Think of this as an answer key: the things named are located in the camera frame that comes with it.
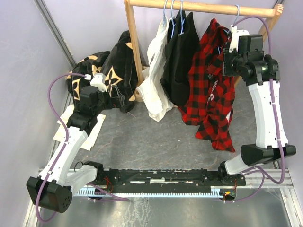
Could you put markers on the red black plaid shirt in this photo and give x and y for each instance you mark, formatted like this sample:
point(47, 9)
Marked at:
point(211, 93)

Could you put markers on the blue hanger with white shirt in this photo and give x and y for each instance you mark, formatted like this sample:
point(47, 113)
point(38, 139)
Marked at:
point(164, 14)

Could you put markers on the wooden clothes rack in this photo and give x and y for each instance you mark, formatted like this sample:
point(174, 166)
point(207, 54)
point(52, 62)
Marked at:
point(271, 15)

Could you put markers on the white hanging shirt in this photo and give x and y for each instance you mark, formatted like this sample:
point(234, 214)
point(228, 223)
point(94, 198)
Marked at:
point(151, 90)

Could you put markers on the blue hanger with black garment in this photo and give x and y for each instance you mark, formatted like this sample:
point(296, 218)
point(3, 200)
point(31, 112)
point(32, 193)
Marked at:
point(182, 20)

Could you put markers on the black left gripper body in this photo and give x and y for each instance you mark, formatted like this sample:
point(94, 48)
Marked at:
point(105, 102)

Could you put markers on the folded white cloth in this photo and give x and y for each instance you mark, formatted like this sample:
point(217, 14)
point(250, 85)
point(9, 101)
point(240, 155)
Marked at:
point(90, 141)

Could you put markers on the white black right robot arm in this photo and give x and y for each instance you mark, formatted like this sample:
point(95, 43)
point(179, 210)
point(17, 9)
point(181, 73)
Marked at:
point(271, 142)

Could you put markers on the white slotted cable duct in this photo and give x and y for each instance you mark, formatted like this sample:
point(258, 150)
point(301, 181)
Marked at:
point(170, 190)

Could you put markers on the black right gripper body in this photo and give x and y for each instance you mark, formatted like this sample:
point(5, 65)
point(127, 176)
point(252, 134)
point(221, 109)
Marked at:
point(232, 62)

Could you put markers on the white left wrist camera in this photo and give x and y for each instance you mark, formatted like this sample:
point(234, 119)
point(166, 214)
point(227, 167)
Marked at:
point(97, 81)

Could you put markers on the black beige patterned blanket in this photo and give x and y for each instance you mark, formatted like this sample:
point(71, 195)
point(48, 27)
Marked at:
point(117, 65)

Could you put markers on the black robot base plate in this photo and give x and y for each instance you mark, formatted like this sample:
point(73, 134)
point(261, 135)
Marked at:
point(115, 177)

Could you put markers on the black hanging garment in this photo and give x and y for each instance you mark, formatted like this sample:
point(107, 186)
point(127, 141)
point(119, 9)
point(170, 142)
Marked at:
point(179, 52)

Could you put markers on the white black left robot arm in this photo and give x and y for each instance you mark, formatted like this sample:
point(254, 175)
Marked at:
point(53, 188)

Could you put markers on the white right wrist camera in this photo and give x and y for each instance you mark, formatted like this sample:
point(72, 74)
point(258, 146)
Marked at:
point(236, 34)

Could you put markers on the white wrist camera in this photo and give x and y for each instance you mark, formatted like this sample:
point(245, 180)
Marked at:
point(97, 81)
point(236, 34)

